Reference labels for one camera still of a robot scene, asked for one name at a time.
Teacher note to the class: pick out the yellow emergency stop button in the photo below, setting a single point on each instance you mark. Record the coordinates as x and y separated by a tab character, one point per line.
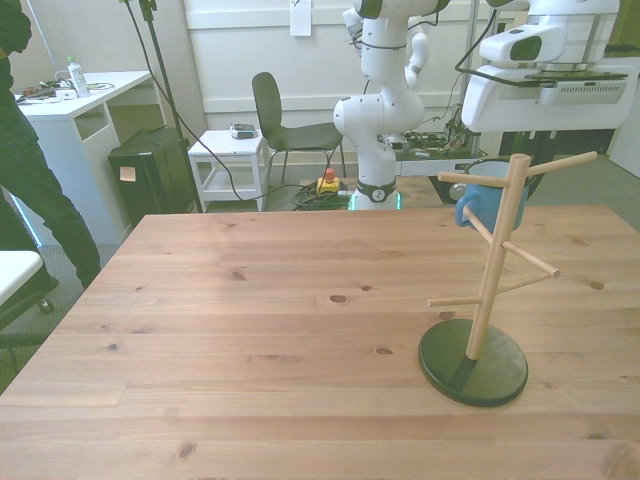
328	185

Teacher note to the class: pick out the small white box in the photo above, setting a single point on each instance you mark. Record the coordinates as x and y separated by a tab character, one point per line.
65	94

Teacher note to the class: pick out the small grey handheld device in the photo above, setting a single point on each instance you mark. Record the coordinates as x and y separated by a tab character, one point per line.
243	132

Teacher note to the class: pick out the black tripod stand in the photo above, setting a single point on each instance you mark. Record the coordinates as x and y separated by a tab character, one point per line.
170	100

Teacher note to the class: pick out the orange sticky note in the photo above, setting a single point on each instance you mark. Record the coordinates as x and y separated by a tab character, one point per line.
127	174

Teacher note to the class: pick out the blue enamel mug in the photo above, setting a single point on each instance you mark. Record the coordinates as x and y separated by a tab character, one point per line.
482	198

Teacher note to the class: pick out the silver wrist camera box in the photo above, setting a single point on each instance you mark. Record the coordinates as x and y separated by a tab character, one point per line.
590	92

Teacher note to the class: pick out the clear plastic bottle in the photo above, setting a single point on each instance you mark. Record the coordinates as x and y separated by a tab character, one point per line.
79	80

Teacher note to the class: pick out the white desk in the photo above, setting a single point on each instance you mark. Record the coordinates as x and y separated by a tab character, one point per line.
60	130

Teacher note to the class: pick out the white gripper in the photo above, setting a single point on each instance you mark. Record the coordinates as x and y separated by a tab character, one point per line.
500	110

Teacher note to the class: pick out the black equipment cart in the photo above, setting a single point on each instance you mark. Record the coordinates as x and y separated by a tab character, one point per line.
445	187

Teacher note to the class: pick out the white table corner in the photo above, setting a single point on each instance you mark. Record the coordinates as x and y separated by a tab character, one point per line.
15	272

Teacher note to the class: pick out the wooden mug tree black base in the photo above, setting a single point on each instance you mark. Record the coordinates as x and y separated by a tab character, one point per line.
491	280

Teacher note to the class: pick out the black computer case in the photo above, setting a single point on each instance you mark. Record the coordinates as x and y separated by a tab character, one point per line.
155	190

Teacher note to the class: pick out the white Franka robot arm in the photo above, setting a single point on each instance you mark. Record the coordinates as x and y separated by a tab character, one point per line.
375	115

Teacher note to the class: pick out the black chair metal legs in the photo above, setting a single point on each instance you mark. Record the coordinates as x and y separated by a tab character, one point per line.
300	135

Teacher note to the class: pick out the white paper sheet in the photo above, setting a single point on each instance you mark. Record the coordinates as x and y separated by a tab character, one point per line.
300	20

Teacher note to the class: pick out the person in dark clothing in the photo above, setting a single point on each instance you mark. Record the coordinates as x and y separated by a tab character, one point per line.
30	165

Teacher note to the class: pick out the white side table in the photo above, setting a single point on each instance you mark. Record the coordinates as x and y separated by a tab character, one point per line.
225	145

